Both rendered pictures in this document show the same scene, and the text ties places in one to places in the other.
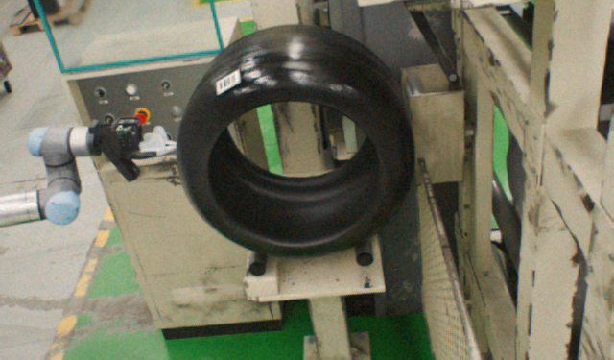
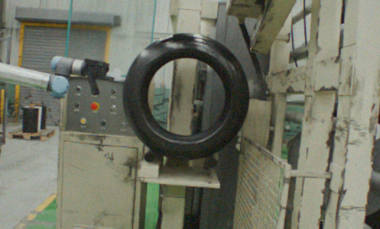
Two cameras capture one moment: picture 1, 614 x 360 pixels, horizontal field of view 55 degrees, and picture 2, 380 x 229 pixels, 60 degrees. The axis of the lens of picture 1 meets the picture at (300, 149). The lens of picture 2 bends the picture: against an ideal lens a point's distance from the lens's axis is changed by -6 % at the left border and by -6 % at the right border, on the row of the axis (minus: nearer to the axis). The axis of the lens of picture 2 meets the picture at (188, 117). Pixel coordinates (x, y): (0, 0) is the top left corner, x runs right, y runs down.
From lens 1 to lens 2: 0.85 m
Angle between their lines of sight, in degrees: 28
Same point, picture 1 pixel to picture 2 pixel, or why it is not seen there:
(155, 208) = (83, 164)
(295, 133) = (180, 113)
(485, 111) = (281, 116)
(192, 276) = (89, 217)
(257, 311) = not seen: outside the picture
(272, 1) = not seen: hidden behind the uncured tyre
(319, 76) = (210, 43)
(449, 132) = (262, 123)
